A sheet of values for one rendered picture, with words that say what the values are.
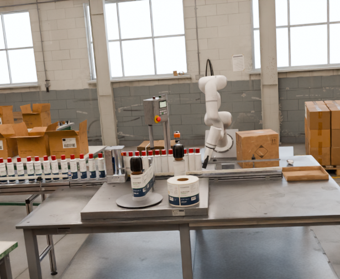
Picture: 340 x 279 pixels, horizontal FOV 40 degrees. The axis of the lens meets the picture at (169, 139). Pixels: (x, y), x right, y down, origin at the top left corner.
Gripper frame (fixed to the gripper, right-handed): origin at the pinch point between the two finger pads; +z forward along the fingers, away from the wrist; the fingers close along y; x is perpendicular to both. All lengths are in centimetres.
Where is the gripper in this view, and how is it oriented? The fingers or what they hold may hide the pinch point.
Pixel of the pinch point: (204, 165)
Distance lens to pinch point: 361.9
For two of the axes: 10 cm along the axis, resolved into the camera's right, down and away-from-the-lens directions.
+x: 9.6, 2.8, -0.4
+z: -2.7, 9.4, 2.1
